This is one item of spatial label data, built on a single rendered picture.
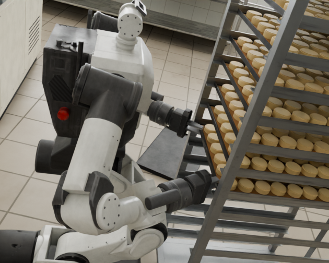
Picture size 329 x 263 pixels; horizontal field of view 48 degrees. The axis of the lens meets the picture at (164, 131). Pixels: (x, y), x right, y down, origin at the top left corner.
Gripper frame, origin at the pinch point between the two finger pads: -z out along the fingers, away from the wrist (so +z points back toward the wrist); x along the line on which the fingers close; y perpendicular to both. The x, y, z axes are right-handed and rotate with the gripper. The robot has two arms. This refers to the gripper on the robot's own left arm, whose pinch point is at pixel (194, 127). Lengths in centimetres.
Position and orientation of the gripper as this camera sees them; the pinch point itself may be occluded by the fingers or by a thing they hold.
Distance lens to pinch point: 143.7
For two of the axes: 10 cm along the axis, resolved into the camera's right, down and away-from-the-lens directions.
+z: -8.8, -3.9, 2.6
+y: 4.2, -4.1, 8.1
